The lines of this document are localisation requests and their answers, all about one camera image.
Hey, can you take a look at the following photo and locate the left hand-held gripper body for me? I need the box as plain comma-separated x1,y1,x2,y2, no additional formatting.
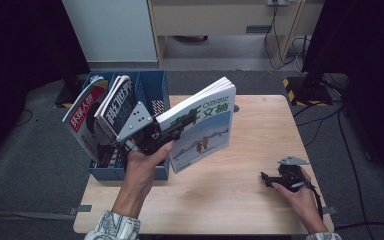
115,100,175,157

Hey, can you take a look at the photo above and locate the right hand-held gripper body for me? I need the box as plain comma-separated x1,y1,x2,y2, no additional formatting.
273,154,312,193

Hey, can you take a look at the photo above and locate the dark blue cover magazine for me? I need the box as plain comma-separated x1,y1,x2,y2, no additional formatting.
99,75,139,139

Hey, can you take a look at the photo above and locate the snow scene cover magazine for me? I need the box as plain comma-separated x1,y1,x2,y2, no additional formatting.
155,76,237,175

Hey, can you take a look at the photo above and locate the blue plastic file rack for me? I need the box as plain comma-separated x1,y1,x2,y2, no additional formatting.
82,70,174,182

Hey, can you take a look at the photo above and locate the portrait cover magazine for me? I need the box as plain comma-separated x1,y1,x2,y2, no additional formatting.
62,75,118,168

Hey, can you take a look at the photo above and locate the person's right hand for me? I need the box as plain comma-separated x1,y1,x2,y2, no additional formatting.
271,165,322,218

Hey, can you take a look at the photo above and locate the person's left hand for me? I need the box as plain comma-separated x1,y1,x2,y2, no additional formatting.
120,139,175,203

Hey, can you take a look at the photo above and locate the black stand with striped tape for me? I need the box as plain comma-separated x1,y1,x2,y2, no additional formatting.
282,75,334,108

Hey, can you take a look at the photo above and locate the black stand base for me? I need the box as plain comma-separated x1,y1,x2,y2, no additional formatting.
54,74,88,109

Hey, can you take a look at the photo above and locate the beige wooden desk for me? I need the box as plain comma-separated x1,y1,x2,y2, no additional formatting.
146,0,324,69

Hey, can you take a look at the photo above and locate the right hand-held gripper cable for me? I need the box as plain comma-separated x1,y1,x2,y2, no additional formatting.
308,184,325,221

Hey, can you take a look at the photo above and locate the long black floor cable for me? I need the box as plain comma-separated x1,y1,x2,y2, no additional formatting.
337,106,368,231

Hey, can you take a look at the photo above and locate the thin black floor cable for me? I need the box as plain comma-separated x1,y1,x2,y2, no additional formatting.
13,108,34,128

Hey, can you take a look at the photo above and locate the grey cable tangle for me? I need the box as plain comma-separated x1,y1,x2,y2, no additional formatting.
290,35,312,73

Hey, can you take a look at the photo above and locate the thick black floor cable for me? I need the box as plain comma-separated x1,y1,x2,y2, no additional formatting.
334,219,384,231

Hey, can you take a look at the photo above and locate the black hanging cable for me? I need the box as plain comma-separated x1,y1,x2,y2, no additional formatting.
263,0,284,70

